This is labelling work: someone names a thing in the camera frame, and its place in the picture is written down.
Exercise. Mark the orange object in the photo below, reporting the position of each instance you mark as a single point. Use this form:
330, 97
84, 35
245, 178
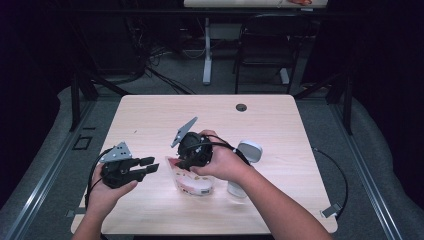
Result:
300, 1

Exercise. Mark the person's right hand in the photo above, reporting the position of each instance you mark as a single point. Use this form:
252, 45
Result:
223, 163

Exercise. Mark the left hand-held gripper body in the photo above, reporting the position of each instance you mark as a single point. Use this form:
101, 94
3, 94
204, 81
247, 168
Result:
118, 171

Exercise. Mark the red and white spout pouch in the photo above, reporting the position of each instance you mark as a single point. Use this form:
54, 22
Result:
193, 185

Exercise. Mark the black square floor socket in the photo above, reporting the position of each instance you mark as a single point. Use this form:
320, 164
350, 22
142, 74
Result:
82, 142

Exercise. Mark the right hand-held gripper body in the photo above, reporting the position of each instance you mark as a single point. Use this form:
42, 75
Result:
195, 150

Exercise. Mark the white lidded container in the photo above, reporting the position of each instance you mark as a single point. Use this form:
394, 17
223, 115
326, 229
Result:
250, 151

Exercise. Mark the white desk leg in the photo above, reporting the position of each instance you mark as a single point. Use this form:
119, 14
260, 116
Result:
207, 50

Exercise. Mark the aluminium floor rail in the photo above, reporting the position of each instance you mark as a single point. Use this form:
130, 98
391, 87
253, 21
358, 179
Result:
370, 180
43, 180

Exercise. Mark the black metal frame stand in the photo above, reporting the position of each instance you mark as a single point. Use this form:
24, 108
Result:
348, 103
76, 100

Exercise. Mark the small grey table bracket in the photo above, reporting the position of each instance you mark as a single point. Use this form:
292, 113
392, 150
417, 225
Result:
72, 213

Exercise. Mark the person's left hand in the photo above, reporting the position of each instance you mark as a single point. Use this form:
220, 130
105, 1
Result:
103, 196

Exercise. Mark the black folding chair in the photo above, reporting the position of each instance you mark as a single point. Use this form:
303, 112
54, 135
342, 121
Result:
271, 40

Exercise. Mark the white desk foot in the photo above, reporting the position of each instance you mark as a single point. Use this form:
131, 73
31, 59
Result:
284, 76

